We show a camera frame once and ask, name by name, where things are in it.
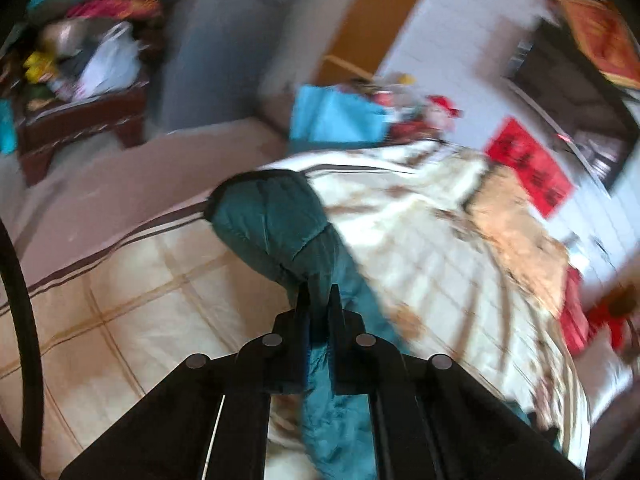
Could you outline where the dark green quilted puffer jacket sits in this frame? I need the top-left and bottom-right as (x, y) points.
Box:
(205, 170), (405, 479)

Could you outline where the floral cream bed quilt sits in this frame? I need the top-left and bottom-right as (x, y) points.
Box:
(27, 141), (591, 479)

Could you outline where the peach ruffled pillow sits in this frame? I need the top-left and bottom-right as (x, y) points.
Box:
(465, 165), (568, 318)

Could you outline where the red heart-shaped cushion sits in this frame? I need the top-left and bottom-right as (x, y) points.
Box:
(559, 266), (590, 358)

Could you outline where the blue paper bag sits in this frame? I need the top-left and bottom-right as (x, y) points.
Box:
(288, 84), (390, 153)

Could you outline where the red Chinese new year banner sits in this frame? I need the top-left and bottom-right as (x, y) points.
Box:
(484, 117), (574, 219)

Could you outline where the pink pig plush toy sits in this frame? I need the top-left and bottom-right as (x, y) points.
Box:
(422, 94), (463, 136)

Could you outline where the grey refrigerator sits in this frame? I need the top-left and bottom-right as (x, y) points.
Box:
(157, 0), (288, 130)

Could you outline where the dark wooden side table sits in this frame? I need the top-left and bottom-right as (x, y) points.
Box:
(10, 73), (150, 186)

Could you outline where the white plastic bag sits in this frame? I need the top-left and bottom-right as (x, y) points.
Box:
(73, 22), (141, 101)

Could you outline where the black cable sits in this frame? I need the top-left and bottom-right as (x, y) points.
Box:
(0, 216), (47, 480)

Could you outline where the wall-mounted black television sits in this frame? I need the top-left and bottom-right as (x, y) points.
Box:
(504, 20), (639, 192)

